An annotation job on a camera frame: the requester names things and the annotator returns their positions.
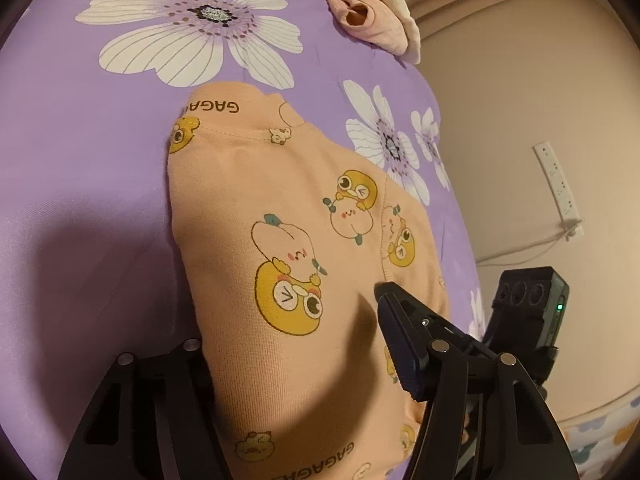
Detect cream white cloth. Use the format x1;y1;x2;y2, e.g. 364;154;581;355
304;0;424;64

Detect purple floral bedsheet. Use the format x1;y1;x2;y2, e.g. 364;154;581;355
0;0;487;480

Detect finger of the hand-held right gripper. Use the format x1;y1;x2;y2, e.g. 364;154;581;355
375;281;499;357

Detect white cable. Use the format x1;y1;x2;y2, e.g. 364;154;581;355
475;226;583;266

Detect orange cartoon print garment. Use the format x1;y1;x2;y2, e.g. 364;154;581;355
166;81;451;480

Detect white floral print cloth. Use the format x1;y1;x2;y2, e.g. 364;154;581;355
556;394;637;480

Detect white power strip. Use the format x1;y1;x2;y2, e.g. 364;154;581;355
532;141;585;237

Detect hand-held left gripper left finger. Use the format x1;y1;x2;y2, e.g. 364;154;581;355
57;338;229;480

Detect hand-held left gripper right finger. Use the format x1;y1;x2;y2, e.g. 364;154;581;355
383;327;581;480

